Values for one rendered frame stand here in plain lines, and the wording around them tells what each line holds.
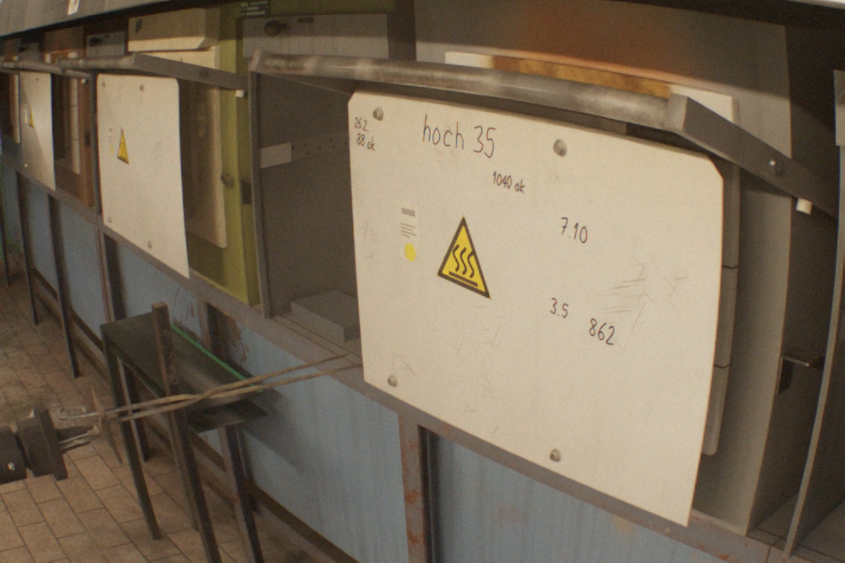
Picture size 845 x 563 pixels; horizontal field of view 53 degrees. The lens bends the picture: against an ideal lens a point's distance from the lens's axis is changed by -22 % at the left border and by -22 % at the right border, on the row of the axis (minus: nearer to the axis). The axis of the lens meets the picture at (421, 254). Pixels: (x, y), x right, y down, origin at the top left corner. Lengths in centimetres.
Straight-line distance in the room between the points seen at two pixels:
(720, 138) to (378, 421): 115
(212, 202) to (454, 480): 76
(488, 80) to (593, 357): 31
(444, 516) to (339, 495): 37
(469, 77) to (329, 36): 63
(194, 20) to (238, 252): 49
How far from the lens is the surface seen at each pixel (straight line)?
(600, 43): 115
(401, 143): 126
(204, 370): 219
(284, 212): 192
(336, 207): 198
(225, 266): 208
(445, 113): 118
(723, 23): 102
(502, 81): 93
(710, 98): 103
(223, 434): 240
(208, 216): 209
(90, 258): 343
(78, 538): 286
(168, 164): 197
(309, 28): 161
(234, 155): 196
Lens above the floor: 150
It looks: 17 degrees down
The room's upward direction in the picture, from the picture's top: 3 degrees counter-clockwise
